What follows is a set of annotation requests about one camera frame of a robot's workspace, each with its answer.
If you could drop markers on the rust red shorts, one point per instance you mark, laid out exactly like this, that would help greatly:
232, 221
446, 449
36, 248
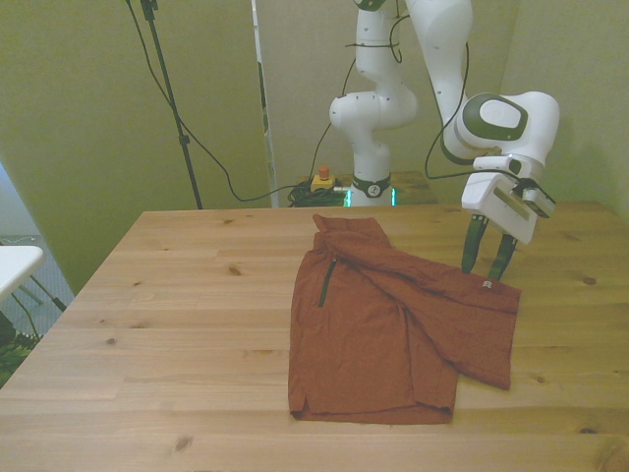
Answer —
373, 344

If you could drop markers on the white vertical wall strip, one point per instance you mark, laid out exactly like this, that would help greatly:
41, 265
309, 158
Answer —
257, 49

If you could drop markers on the white folding table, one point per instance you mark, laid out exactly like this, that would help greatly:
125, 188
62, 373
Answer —
15, 268

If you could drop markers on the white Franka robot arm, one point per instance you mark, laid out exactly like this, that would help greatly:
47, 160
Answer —
373, 108

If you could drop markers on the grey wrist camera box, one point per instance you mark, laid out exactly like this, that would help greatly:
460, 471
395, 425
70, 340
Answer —
538, 201

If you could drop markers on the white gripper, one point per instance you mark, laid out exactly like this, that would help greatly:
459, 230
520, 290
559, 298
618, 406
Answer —
491, 211

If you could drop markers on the yellow emergency stop button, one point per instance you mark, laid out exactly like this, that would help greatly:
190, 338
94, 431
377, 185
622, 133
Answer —
322, 183

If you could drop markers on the green plant leaves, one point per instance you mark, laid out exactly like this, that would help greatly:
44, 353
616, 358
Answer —
12, 354

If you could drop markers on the black tripod pole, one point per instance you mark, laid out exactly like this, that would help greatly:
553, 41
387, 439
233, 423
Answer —
170, 93

